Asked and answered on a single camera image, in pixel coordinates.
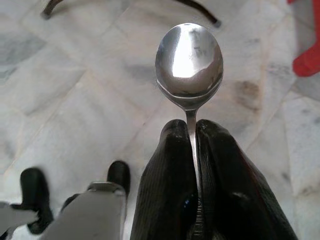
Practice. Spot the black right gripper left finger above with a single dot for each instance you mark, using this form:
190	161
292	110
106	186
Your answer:
165	187

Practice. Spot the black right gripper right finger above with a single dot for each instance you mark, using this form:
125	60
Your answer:
232	195

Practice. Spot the steel spoon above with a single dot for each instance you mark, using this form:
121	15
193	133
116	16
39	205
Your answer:
187	65

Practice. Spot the black robot right foot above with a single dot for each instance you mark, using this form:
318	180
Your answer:
119	172

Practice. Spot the black robot foot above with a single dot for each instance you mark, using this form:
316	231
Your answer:
119	172
35	185

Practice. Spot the black robot left foot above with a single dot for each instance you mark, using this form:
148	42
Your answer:
35	185

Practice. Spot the red plastic stool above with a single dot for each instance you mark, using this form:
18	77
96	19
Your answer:
306	65

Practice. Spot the grey robot left leg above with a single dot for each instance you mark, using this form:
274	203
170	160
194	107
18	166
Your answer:
15	212

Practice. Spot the black folding table legs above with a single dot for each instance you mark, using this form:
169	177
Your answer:
216	23

